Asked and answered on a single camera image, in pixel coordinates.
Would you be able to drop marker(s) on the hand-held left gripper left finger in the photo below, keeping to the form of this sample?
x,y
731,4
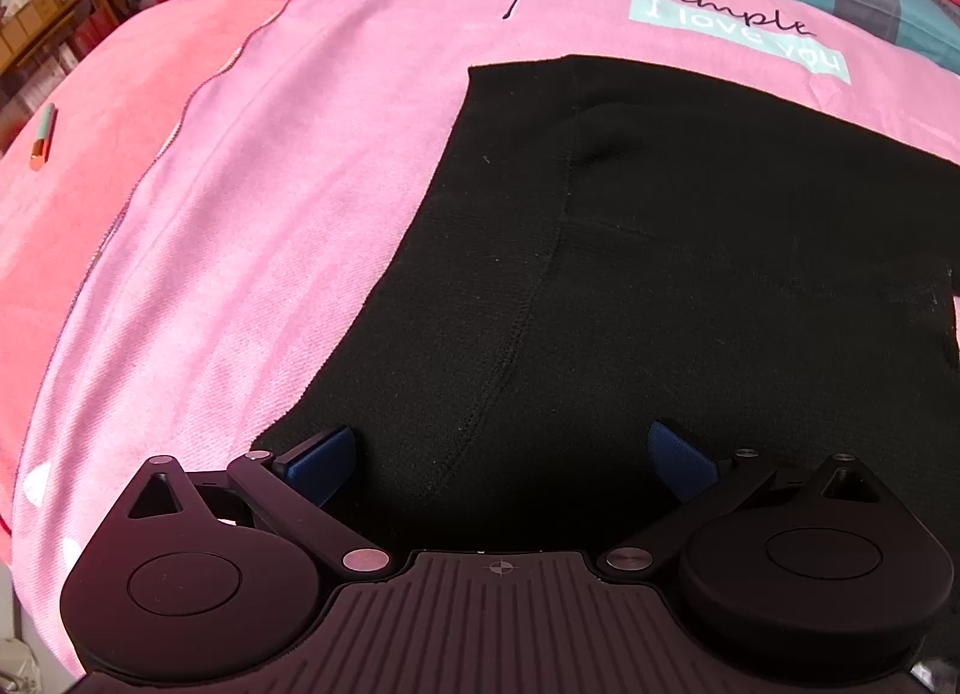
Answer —
x,y
324,460

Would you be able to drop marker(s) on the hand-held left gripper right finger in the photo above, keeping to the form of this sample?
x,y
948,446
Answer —
x,y
679,463

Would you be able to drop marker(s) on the black pants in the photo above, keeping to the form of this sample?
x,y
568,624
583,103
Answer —
x,y
675,289

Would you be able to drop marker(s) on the pink printed blanket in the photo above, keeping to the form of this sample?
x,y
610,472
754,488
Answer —
x,y
300,214

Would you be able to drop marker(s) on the coral bed sheet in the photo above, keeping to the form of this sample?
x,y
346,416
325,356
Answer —
x,y
90,229

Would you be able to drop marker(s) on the teal and orange pen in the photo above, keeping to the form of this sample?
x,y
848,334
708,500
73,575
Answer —
x,y
43,137

